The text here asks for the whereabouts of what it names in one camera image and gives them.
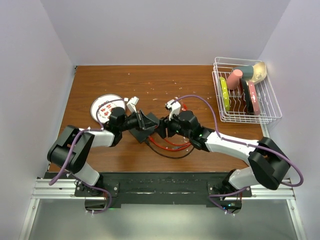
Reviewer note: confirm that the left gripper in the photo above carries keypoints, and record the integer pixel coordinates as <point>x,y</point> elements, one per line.
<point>144,122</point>

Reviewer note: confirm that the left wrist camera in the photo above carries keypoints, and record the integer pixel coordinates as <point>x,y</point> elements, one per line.
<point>131,103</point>

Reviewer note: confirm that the pink plate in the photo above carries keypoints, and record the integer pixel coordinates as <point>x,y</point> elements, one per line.
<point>254,98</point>

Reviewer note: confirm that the dark green cup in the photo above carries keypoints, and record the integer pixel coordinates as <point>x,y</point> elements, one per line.
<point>247,71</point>

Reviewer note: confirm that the white wire dish rack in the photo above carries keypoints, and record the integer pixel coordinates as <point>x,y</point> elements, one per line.
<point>269,106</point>

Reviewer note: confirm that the pink cup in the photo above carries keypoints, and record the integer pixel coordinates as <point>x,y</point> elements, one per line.
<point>233,80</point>

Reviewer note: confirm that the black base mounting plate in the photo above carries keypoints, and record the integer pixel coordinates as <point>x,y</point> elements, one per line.
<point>160,188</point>

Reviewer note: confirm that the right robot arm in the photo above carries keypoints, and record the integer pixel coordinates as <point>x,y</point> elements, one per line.
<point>264,168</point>

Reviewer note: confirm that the white round patterned plate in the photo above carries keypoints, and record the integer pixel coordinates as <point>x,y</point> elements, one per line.
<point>101,108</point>

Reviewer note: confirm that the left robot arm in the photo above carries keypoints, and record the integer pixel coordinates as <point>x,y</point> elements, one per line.
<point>72,147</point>

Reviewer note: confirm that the black network switch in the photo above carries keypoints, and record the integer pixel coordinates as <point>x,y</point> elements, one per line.
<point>142,135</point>

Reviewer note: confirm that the yellow-green plate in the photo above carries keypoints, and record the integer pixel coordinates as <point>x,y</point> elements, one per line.
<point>225,93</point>

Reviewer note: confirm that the beige bowl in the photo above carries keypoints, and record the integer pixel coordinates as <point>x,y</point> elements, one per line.
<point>259,72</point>

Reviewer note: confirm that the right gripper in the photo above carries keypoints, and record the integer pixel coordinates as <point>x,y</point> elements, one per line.
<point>161,130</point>

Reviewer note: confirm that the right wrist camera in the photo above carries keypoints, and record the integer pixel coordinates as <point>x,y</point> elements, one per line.
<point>173,107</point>

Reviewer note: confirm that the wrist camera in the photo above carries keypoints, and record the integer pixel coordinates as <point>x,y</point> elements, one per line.
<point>131,103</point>
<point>173,107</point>

